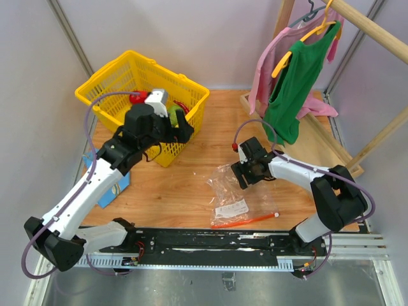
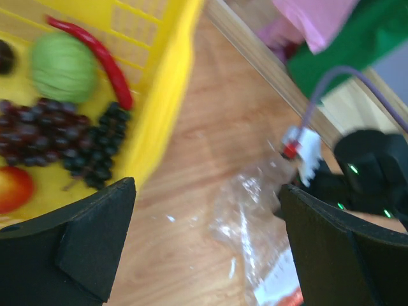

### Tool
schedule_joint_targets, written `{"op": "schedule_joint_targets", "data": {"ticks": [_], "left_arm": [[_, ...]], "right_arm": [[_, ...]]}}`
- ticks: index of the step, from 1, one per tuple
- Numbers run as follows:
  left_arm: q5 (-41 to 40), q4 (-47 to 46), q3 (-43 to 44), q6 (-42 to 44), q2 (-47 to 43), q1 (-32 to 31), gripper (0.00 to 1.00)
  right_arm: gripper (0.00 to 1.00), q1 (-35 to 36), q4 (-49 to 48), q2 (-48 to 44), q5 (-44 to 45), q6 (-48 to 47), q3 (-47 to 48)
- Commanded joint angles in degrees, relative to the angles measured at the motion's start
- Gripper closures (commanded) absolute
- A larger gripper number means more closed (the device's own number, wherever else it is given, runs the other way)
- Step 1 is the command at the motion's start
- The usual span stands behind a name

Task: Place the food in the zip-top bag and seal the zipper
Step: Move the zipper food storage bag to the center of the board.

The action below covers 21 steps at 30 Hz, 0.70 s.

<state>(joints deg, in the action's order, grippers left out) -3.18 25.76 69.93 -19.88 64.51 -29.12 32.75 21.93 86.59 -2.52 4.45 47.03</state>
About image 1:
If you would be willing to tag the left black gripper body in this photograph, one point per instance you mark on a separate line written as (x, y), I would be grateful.
(163, 132)

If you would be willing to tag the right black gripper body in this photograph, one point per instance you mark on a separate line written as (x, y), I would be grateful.
(251, 171)

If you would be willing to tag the green cabbage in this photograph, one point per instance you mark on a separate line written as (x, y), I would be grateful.
(172, 112)

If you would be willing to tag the clear zip top bag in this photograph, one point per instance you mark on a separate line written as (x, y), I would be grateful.
(234, 206)

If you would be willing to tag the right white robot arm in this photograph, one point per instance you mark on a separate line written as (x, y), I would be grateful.
(337, 199)

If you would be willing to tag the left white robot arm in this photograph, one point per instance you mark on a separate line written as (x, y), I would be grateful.
(56, 235)

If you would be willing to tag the green tank top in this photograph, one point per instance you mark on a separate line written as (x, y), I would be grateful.
(293, 86)

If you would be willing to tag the red chili pepper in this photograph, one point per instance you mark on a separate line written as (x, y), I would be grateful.
(182, 106)

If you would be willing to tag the red apple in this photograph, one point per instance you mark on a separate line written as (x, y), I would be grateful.
(138, 97)

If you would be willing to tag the yellow plastic basket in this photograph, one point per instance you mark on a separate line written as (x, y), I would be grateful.
(134, 82)

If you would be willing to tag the blue tissue box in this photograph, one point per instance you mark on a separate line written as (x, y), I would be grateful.
(115, 190)

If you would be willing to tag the pink shirt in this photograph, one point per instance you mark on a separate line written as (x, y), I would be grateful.
(263, 84)

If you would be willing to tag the grey clothes hanger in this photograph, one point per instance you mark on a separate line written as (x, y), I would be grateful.
(308, 16)

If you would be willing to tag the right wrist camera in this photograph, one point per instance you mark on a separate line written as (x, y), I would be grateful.
(242, 156)

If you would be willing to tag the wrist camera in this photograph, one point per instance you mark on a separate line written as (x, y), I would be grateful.
(242, 156)
(157, 100)

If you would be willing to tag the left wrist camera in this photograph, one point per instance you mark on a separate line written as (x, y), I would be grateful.
(157, 100)

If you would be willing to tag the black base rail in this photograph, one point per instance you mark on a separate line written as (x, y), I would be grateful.
(215, 248)

